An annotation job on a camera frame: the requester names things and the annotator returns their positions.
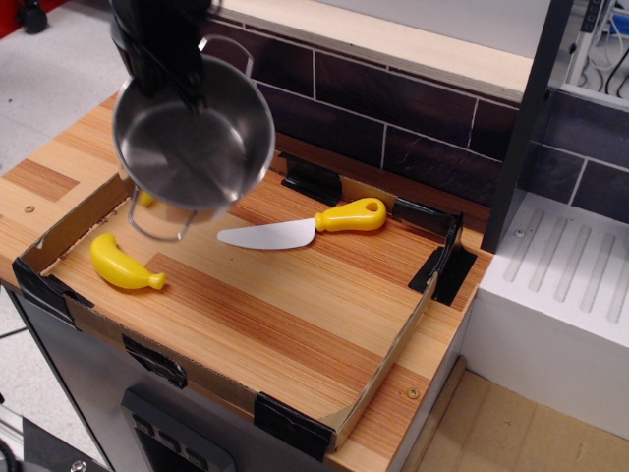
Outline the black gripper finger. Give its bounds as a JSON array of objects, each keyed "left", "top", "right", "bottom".
[{"left": 177, "top": 78, "right": 206, "bottom": 111}]

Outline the grey oven control panel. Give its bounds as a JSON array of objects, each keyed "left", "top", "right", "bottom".
[{"left": 120, "top": 385, "right": 238, "bottom": 472}]

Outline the yellow plastic toy banana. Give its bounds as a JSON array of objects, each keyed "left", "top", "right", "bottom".
[{"left": 89, "top": 233, "right": 166, "bottom": 290}]

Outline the cardboard fence with black tape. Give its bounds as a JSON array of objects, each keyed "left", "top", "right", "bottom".
[{"left": 1, "top": 144, "right": 491, "bottom": 471}]

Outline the yellow handled toy knife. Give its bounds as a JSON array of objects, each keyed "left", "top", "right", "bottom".
[{"left": 217, "top": 198, "right": 387, "bottom": 250}]

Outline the stainless steel pot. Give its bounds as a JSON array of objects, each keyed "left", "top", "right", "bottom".
[{"left": 112, "top": 34, "right": 275, "bottom": 242}]

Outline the light wooden shelf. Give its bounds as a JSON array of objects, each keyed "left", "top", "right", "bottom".
[{"left": 220, "top": 0, "right": 533, "bottom": 103}]

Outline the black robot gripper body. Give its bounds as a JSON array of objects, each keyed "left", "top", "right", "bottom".
[{"left": 110, "top": 1, "right": 219, "bottom": 96}]

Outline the white toy sink drainboard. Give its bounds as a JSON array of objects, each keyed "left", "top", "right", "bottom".
[{"left": 462, "top": 194, "right": 628, "bottom": 438}]

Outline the dark grey vertical post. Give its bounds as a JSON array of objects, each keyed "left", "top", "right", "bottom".
[{"left": 482, "top": 1, "right": 573, "bottom": 254}]

